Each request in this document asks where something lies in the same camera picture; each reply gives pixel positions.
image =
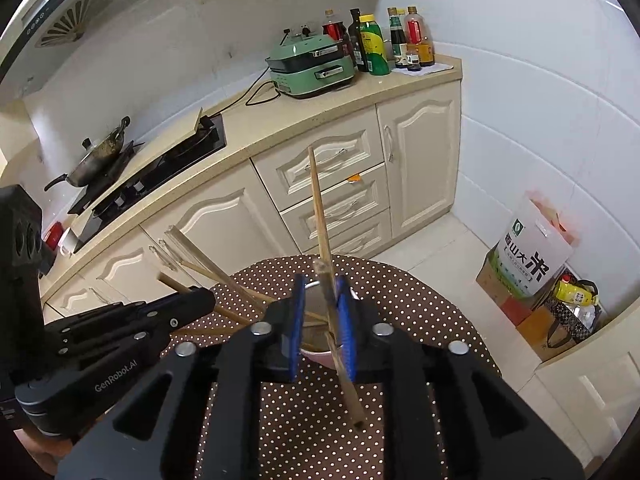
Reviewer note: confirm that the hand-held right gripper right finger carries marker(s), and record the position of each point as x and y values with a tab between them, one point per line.
346	330

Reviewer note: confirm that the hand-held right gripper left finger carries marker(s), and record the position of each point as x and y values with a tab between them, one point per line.
298	330

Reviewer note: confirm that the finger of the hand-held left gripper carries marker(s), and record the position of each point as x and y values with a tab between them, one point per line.
100	340
190	305

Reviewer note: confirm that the pink cup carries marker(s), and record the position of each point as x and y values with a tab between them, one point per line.
312	310

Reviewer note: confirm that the wooden chopstick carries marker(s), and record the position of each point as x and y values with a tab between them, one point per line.
212	259
210	276
175	284
320	220

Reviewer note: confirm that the person's left hand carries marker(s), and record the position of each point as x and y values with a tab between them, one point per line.
47	452

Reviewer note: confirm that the cream cabinet door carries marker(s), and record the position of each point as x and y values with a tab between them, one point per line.
120	265
420	160
220	220
75	295

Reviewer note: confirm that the cream cabinet drawer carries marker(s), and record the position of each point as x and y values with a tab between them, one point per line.
350	142
300	225
370	232

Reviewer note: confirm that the white mug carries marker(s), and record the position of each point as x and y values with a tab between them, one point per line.
67	242

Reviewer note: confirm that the red container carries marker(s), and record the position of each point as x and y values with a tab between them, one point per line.
52	237

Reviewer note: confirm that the black gas stove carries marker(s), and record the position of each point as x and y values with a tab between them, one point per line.
150	175

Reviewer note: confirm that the cardboard box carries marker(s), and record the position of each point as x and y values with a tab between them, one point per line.
500	295
540	332

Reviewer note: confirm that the black wok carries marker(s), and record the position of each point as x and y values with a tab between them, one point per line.
95	160

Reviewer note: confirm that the beige board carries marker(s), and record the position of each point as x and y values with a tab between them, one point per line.
182	127

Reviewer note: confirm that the beige stone countertop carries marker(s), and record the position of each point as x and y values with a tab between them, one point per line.
240	130

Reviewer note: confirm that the white green rice bag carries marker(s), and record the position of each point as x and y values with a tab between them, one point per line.
530	255

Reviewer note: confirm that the black patterned bag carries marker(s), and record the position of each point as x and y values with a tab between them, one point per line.
565	317

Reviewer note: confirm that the yellow drink bottle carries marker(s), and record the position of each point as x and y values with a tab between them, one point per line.
572	291

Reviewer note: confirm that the orange plastic bag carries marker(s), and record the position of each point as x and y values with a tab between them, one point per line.
560	220

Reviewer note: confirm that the cream low cabinet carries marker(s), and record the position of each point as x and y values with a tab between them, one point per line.
590	390

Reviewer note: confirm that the green electric multi cooker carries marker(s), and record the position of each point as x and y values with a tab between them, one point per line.
310	70

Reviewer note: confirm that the white cloth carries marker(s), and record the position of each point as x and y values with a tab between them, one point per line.
440	67

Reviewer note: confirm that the row of condiment bottles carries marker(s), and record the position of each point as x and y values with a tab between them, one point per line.
372	45

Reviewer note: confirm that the black power plug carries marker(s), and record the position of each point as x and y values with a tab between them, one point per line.
286	35

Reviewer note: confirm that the silver range hood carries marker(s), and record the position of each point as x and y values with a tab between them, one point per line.
65	25

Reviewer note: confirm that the white wall socket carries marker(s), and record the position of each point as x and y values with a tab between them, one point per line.
305	31

